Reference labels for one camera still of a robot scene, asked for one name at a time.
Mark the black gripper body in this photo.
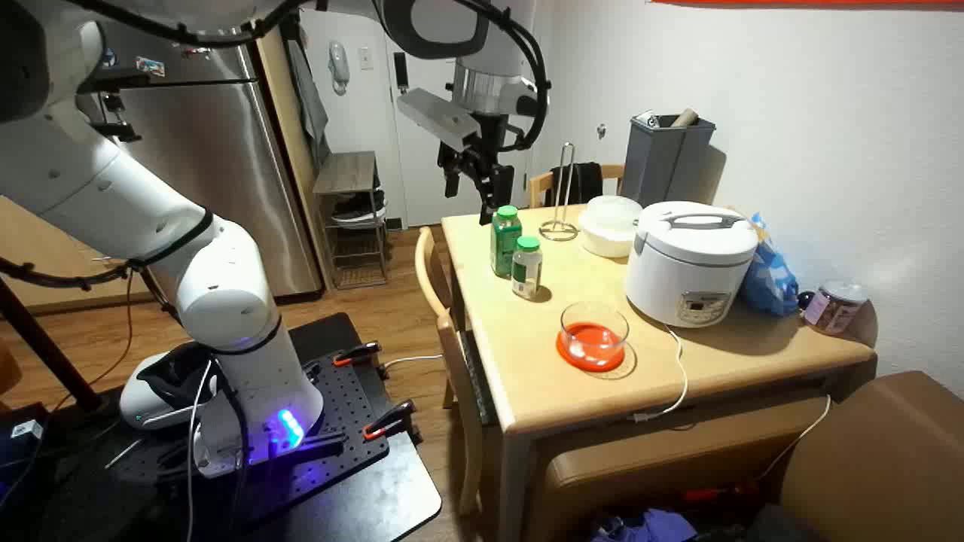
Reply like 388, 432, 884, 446
458, 109, 518, 182

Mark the tall green bottle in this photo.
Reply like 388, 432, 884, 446
487, 204, 524, 279

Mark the small bottle with green cap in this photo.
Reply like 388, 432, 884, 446
510, 236, 544, 300

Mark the wooden chair with jacket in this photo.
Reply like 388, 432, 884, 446
524, 159, 627, 212
549, 159, 604, 208

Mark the wooden step stool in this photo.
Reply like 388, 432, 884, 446
311, 147, 392, 288

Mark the white plastic lidded container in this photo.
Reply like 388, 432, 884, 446
579, 192, 644, 262

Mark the gray hanging towel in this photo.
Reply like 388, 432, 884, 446
283, 35, 333, 168

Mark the wooden slatted chair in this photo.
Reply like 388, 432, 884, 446
414, 224, 497, 530

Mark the light wooden table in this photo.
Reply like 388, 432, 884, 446
439, 204, 878, 542

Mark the glass bowl with orange bottom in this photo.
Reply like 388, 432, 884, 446
553, 298, 633, 377

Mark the gray plastic bin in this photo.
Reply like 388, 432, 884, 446
617, 105, 729, 208

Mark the orange black clamp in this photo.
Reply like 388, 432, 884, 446
358, 397, 419, 446
327, 341, 384, 369

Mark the stainless steel refrigerator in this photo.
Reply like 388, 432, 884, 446
91, 15, 325, 300

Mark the blue plastic bag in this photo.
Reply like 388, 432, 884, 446
738, 212, 803, 321

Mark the small pink jar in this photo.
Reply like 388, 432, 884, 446
797, 279, 873, 336

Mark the purple blue clothes pile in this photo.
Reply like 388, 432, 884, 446
589, 506, 702, 542

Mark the black tripod stand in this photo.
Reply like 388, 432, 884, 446
0, 279, 106, 410

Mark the large open cardboard box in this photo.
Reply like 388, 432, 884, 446
522, 369, 964, 542

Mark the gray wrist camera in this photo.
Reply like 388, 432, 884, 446
399, 86, 486, 153

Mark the wire paper towel holder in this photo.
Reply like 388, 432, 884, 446
535, 139, 580, 244

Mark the white wall phone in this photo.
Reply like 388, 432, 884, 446
325, 38, 353, 99

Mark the white power cable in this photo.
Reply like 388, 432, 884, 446
630, 324, 836, 485

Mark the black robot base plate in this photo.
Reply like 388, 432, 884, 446
56, 309, 446, 542

